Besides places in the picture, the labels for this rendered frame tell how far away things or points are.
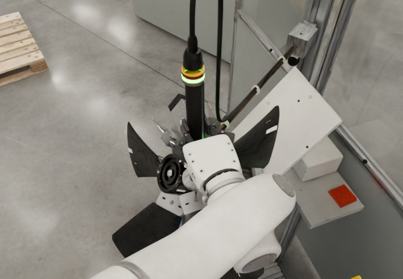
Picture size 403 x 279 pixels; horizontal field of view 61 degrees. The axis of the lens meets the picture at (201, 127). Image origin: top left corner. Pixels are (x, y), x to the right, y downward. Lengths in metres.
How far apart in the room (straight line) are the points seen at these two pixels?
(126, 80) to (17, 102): 0.95
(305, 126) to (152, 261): 0.76
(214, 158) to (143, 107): 2.35
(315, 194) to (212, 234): 1.03
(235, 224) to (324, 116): 0.64
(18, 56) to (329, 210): 3.07
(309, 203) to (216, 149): 0.82
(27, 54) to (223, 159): 3.13
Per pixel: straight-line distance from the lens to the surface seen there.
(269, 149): 0.80
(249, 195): 0.49
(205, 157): 0.66
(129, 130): 1.28
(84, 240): 2.37
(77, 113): 3.08
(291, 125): 1.11
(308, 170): 1.42
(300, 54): 1.23
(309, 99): 1.10
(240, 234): 0.48
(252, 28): 2.05
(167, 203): 1.10
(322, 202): 1.46
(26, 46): 3.81
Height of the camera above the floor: 2.06
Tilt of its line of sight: 48 degrees down
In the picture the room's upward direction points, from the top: straight up
